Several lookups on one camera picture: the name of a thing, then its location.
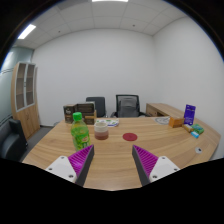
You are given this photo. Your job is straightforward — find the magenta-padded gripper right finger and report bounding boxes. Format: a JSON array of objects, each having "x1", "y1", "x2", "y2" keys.
[{"x1": 131, "y1": 144, "x2": 181, "y2": 187}]

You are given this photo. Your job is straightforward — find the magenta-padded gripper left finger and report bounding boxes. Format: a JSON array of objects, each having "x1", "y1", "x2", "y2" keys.
[{"x1": 45, "y1": 144, "x2": 95, "y2": 187}]

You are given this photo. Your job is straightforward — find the green drink bottle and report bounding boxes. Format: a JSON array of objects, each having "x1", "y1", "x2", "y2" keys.
[{"x1": 70, "y1": 111, "x2": 92, "y2": 152}]

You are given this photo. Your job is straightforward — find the flat round red coaster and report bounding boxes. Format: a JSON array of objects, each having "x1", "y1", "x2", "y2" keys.
[{"x1": 122, "y1": 132, "x2": 138, "y2": 142}]

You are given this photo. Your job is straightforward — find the small tan box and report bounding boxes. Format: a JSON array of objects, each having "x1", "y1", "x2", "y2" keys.
[{"x1": 182, "y1": 123, "x2": 194, "y2": 133}]

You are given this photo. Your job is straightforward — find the orange wooden box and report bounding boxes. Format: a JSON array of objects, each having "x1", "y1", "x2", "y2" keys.
[{"x1": 168, "y1": 116, "x2": 185, "y2": 129}]

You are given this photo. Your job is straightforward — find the green box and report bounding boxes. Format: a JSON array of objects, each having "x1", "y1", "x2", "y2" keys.
[{"x1": 191, "y1": 123, "x2": 205, "y2": 135}]

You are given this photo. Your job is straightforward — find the tall dark brown box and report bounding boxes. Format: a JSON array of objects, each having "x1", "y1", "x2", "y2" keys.
[{"x1": 63, "y1": 104, "x2": 77, "y2": 125}]

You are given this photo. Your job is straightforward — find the white and brown cup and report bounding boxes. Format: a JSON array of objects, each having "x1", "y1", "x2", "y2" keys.
[{"x1": 93, "y1": 120, "x2": 110, "y2": 141}]

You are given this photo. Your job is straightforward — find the black leather sofa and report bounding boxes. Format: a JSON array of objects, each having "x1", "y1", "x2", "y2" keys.
[{"x1": 0, "y1": 118, "x2": 28, "y2": 163}]

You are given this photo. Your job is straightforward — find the purple box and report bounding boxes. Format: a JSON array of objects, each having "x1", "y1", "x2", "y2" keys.
[{"x1": 183, "y1": 104, "x2": 197, "y2": 126}]

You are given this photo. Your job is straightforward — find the wooden shelf cabinet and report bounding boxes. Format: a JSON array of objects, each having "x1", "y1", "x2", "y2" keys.
[{"x1": 10, "y1": 61, "x2": 41, "y2": 140}]

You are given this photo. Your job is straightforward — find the printed paper sheet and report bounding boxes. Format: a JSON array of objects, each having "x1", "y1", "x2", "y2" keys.
[{"x1": 95, "y1": 117, "x2": 120, "y2": 128}]

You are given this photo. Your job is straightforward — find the grey backpack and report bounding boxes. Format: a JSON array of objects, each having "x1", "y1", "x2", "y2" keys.
[{"x1": 118, "y1": 96, "x2": 139, "y2": 118}]

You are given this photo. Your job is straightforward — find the black padded office chair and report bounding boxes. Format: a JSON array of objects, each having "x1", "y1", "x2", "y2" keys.
[{"x1": 85, "y1": 96, "x2": 107, "y2": 118}]

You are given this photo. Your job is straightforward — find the long ceiling light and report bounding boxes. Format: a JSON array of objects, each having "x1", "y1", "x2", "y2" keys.
[
  {"x1": 91, "y1": 0, "x2": 129, "y2": 4},
  {"x1": 17, "y1": 23, "x2": 37, "y2": 40}
]

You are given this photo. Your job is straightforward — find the sheet with grey ring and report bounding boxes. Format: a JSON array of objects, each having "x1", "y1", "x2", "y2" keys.
[{"x1": 153, "y1": 116, "x2": 172, "y2": 126}]

